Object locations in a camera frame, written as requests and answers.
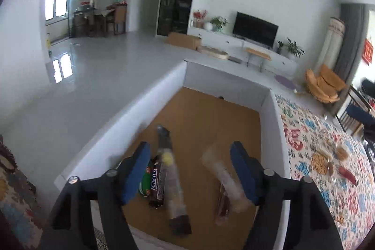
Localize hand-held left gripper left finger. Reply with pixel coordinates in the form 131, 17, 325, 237
44, 141, 152, 250

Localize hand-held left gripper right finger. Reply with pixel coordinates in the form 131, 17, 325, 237
229, 141, 343, 250

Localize green candy tube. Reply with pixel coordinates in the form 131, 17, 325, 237
138, 159, 154, 198

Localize clear snack stick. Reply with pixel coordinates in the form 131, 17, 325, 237
202, 145, 252, 212

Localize brown chocolate bar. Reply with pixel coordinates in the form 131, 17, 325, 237
148, 160, 169, 208

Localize long clear chocolate stick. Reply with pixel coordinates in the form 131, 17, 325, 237
157, 125, 192, 236

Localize clear dark wafer bar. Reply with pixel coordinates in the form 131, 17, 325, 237
215, 183, 235, 225

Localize white cardboard box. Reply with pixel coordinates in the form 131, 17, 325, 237
54, 60, 290, 250

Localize purple floor mat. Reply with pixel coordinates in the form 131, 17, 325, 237
274, 75, 295, 86

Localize clear pack of cookies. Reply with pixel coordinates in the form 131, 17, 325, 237
335, 146, 350, 161

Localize red snack packet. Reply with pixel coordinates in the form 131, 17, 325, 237
337, 166, 359, 186

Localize wooden stool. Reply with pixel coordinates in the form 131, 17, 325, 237
245, 47, 271, 72

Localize orange lounge chair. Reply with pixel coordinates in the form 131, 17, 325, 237
305, 64, 348, 103

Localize round beige floor cushion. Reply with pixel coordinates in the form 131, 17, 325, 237
199, 45, 229, 60

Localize leafy plant in white pot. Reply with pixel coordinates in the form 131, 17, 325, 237
284, 38, 305, 60

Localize white television cabinet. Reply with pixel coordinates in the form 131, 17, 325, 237
187, 27, 298, 75

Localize brown cardboard box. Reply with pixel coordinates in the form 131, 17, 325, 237
168, 32, 202, 51

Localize black television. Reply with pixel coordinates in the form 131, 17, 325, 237
233, 11, 279, 49

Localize green potted plant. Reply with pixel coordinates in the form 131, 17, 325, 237
210, 16, 228, 33

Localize wooden dining chair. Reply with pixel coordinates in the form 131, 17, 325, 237
113, 4, 129, 35

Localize white standing air conditioner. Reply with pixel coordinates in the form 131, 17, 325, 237
313, 16, 346, 75

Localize red flower bouquet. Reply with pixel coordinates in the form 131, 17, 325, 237
193, 9, 208, 28

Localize grey curtain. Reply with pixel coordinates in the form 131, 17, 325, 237
334, 3, 370, 86

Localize glass balcony door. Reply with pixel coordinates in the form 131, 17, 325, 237
44, 0, 97, 40

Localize red wall hanging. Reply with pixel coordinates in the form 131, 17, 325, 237
362, 37, 375, 65

